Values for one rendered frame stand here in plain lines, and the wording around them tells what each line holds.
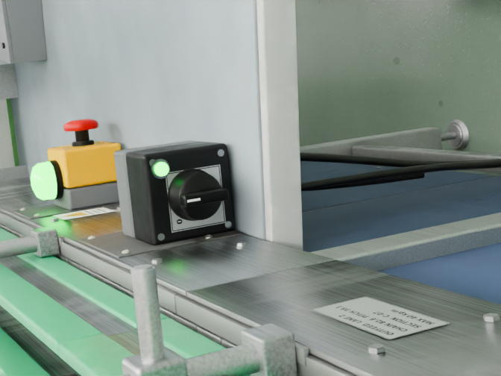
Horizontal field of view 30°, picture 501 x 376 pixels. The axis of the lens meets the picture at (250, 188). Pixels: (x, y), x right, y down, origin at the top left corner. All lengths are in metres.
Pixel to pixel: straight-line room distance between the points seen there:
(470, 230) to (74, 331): 0.33
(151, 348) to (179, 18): 0.49
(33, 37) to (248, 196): 0.62
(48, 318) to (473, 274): 0.31
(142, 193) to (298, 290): 0.24
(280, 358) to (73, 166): 0.61
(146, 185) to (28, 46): 0.59
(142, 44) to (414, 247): 0.40
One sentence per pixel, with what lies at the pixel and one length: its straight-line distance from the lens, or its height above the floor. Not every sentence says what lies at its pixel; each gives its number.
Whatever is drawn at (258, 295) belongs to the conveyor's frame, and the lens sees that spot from 0.61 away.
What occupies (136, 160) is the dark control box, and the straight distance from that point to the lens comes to 0.81.
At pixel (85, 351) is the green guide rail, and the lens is 0.60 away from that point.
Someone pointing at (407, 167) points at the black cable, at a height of 0.52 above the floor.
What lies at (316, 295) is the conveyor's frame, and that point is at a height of 0.82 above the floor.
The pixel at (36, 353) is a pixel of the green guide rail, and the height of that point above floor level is 0.93.
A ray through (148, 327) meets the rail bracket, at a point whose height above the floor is 0.96.
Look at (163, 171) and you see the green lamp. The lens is 0.79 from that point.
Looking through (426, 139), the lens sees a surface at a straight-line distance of 1.68.
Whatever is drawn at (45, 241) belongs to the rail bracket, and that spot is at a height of 0.89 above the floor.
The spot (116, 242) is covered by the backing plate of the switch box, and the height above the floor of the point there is 0.85.
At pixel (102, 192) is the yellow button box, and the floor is 0.78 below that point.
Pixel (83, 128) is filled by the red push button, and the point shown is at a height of 0.79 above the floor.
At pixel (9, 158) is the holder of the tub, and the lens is 1.56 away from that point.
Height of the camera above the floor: 1.11
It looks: 26 degrees down
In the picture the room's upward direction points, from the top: 100 degrees counter-clockwise
